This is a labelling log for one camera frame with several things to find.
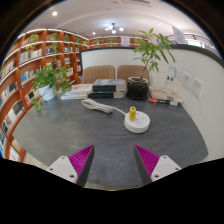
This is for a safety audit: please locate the orange bookshelf unit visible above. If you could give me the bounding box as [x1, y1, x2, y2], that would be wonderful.
[0, 28, 145, 164]

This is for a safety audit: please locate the white wall socket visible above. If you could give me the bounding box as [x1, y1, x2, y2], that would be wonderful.
[191, 77, 204, 99]
[181, 71, 193, 90]

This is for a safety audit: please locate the red-spined book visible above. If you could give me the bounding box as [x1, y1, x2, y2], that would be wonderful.
[148, 97, 180, 107]

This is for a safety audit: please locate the small tree in black pot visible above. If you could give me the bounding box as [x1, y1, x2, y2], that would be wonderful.
[126, 27, 177, 100]

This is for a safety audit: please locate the leafy plant in white pot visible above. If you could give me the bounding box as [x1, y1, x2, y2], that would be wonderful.
[30, 63, 73, 113]

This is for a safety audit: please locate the ceiling chandelier lamp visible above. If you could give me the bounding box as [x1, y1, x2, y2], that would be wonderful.
[104, 22, 125, 35]

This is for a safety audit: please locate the thick dark-spined book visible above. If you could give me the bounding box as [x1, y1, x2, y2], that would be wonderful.
[87, 90, 126, 100]

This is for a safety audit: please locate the yellow charger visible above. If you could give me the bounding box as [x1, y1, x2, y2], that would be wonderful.
[129, 106, 137, 122]

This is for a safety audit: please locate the white book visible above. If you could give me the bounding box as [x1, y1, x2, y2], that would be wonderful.
[60, 94, 89, 101]
[68, 83, 93, 96]

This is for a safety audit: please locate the clear leaflet sign holder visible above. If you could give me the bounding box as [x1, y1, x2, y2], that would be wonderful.
[164, 65, 178, 94]

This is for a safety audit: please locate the ceiling air vent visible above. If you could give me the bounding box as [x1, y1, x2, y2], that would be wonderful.
[121, 0, 153, 6]

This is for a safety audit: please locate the round white power strip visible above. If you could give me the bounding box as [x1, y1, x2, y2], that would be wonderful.
[123, 110, 151, 134]

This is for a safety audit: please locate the tan upholstered chair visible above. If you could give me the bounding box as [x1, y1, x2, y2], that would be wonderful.
[116, 64, 151, 83]
[81, 65, 117, 84]

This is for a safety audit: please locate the white power strip cable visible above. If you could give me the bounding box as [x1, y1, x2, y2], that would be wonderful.
[80, 98, 130, 117]

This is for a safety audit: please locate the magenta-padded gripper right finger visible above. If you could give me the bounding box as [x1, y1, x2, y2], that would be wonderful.
[133, 144, 183, 187]

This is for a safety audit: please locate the white sign board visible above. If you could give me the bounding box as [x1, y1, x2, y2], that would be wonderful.
[171, 25, 186, 45]

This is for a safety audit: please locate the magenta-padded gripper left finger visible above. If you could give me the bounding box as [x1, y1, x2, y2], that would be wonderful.
[45, 144, 96, 188]

